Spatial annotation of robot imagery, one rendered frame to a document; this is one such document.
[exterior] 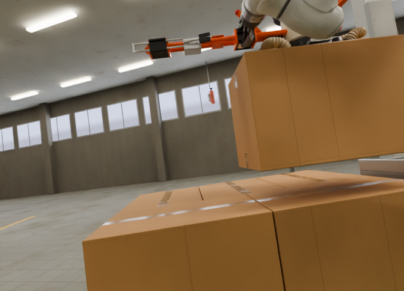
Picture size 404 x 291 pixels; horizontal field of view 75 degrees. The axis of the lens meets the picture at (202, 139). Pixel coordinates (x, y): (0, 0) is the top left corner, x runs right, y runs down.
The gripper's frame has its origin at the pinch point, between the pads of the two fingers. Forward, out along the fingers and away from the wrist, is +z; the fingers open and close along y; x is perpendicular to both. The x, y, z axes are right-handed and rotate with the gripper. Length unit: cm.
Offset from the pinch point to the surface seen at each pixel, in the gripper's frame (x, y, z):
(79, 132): -467, -124, 1027
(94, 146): -405, -56, 1006
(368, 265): 24, 87, -20
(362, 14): 131, -52, 99
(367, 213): 27, 71, -20
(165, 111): -91, -140, 888
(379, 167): 63, 63, 20
